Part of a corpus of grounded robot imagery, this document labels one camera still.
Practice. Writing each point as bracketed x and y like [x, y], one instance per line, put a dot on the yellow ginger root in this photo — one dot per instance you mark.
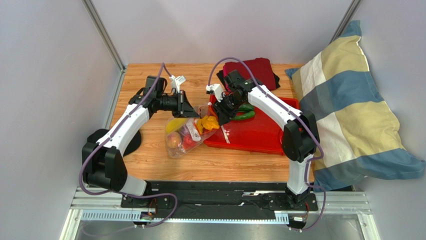
[207, 123]

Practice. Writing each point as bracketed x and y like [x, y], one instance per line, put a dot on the purple onion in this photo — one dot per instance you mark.
[188, 132]

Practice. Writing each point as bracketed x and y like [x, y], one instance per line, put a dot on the dark red folded cloth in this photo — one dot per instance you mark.
[261, 69]

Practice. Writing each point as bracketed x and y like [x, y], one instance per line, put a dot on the black cap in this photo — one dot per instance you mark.
[133, 145]

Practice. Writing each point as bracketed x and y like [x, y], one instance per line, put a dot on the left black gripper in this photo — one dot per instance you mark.
[188, 110]

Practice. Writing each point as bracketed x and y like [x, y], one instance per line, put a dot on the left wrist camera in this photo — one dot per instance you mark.
[176, 82]

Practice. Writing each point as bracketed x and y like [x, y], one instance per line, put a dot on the lower green pepper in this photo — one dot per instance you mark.
[241, 116]

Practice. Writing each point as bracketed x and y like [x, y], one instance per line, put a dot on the striped pillow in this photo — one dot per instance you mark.
[359, 134]

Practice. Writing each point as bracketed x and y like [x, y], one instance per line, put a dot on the peach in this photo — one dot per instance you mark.
[173, 140]

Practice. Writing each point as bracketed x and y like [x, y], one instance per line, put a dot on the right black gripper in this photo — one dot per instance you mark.
[221, 109]

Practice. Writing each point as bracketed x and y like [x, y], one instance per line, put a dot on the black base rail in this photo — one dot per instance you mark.
[214, 200]

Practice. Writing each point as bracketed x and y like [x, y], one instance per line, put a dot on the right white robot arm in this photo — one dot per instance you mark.
[300, 138]

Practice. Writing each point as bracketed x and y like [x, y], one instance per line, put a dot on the clear zip top bag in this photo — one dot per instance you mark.
[202, 110]

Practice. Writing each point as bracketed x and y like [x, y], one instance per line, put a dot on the green onion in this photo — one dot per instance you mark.
[225, 135]

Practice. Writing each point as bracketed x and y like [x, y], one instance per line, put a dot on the red plastic tray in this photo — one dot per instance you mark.
[258, 134]

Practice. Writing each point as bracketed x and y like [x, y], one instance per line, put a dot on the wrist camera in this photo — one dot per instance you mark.
[216, 90]
[176, 82]

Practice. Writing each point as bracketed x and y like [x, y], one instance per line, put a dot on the red orange tomato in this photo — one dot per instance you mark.
[188, 143]

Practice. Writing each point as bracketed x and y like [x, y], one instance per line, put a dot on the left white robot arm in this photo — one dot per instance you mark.
[102, 161]

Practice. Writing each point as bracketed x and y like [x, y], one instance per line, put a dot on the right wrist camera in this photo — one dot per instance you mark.
[216, 90]

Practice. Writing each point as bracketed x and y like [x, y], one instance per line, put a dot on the upper green cucumber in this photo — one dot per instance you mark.
[245, 108]

